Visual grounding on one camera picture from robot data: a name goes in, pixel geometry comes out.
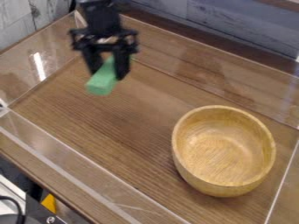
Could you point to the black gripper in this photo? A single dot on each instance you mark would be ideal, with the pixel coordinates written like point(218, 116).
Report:
point(91, 44)

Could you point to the green rectangular block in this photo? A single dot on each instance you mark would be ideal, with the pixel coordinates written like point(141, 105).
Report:
point(105, 79)

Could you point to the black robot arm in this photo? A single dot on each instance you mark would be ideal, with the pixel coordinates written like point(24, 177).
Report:
point(105, 36)

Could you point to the brown wooden bowl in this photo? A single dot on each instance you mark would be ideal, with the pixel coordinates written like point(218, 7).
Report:
point(223, 150)

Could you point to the clear acrylic tray walls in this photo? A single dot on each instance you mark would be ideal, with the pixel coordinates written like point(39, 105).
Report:
point(99, 149)

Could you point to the yellow warning label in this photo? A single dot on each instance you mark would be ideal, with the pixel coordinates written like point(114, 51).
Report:
point(50, 203)

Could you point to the clear acrylic corner bracket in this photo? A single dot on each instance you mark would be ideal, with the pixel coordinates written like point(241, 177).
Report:
point(80, 23)

